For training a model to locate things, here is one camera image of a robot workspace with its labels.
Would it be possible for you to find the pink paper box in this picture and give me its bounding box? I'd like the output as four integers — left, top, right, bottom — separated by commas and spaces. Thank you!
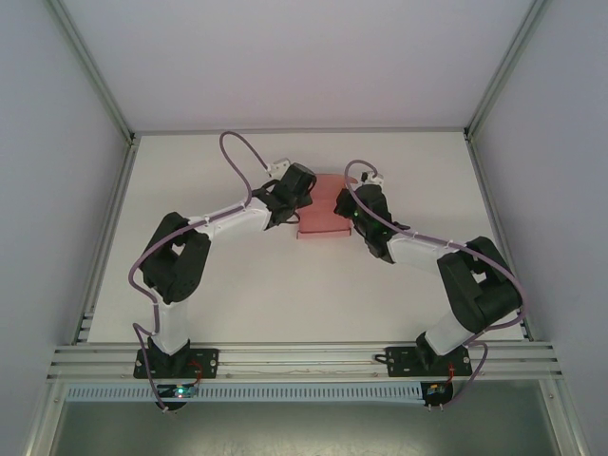
294, 173, 355, 240

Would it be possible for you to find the grey metal sheet panel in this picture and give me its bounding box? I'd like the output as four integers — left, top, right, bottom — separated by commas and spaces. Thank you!
49, 401, 561, 456

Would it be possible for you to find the right aluminium side rail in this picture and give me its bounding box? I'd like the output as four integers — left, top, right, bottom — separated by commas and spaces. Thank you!
465, 137, 534, 342

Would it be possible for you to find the aluminium side rail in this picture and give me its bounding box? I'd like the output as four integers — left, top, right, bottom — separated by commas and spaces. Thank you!
70, 136, 140, 346
465, 137, 534, 342

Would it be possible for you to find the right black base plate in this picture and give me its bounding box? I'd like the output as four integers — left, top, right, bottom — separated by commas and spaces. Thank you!
387, 346, 474, 380

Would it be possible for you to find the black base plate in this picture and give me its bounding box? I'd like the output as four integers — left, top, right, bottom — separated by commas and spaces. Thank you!
387, 346, 474, 380
133, 348, 220, 380

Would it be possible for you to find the left aluminium side rail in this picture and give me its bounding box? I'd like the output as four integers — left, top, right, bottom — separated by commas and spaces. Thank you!
70, 136, 140, 346

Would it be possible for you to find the aluminium mounting rail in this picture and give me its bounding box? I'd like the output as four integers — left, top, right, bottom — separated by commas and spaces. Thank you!
46, 344, 565, 384

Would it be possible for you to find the right aluminium frame post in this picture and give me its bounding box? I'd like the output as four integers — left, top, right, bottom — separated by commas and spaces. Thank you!
463, 0, 552, 143

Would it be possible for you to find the aluminium frame post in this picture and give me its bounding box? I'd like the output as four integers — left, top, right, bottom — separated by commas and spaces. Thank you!
463, 0, 552, 143
46, 0, 139, 144

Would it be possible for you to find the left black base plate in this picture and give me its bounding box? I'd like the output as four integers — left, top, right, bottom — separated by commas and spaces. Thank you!
133, 348, 220, 380

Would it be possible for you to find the white slotted cable duct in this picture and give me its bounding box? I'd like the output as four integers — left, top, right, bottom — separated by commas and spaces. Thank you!
66, 383, 424, 403

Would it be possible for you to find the left aluminium frame post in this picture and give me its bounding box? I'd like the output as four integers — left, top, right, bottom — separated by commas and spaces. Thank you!
46, 0, 139, 144

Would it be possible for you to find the right aluminium frame leg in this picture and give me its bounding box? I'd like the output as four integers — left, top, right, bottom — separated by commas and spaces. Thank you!
541, 379, 588, 456

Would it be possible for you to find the aluminium frame leg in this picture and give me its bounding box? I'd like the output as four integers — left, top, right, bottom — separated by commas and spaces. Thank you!
26, 382, 67, 456
541, 379, 588, 456

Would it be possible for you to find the left aluminium frame leg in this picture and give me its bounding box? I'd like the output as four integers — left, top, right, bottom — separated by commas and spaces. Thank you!
26, 382, 67, 456

